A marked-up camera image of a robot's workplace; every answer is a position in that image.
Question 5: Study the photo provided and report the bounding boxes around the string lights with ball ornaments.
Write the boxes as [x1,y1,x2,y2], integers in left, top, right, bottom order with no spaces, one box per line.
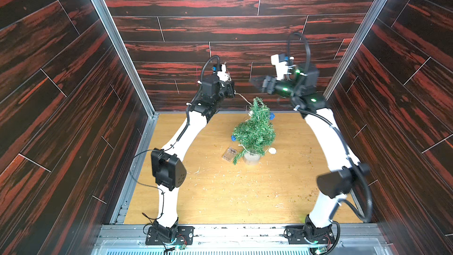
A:
[226,70,277,155]

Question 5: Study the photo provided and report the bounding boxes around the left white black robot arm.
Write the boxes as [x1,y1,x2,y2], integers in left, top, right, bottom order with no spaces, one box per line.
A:
[151,73,235,242]

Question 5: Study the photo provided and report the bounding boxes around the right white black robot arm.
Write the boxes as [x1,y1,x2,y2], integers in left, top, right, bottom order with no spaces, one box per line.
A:
[250,64,373,243]

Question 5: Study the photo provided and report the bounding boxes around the small green christmas tree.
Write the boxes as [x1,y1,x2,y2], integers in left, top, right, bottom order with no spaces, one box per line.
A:
[231,97,277,166]

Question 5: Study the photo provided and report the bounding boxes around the clear plastic battery box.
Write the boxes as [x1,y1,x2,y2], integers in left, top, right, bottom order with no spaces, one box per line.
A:
[222,147,237,162]

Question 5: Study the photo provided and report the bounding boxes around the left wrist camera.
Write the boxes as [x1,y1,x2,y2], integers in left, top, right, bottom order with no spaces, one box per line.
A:
[212,64,231,82]

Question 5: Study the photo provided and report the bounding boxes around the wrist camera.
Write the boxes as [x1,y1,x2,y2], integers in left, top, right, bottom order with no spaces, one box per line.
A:
[271,54,294,80]
[212,64,231,82]

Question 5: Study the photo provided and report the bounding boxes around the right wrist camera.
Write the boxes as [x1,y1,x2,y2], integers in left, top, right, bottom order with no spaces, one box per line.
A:
[271,54,294,80]

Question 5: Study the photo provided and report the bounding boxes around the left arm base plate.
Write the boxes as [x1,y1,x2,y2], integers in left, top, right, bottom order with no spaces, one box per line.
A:
[145,225,195,246]

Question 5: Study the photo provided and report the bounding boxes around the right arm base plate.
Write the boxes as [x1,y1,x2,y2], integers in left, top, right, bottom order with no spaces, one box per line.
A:
[283,223,336,245]

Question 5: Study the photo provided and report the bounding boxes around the aluminium front rail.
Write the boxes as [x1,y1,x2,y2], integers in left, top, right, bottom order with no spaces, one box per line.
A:
[92,224,395,255]

